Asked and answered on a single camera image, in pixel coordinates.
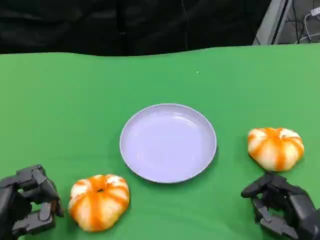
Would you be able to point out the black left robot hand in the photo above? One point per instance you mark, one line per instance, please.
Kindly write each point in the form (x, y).
(22, 197)

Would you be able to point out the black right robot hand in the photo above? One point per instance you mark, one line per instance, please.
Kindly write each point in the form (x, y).
(292, 202)

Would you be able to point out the orange and white bread roll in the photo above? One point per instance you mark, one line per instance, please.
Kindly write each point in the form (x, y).
(100, 205)
(275, 150)

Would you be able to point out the green table cloth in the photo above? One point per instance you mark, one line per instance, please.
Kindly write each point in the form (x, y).
(75, 100)

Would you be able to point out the lilac plate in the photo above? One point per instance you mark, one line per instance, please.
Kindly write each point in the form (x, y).
(167, 145)

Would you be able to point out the black backdrop curtain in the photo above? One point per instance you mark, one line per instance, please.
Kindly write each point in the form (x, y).
(100, 25)

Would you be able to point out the white plug adapter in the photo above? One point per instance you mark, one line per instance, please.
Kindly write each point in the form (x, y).
(315, 11)

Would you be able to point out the grey metal frame post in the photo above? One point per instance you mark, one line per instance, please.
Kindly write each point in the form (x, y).
(272, 22)

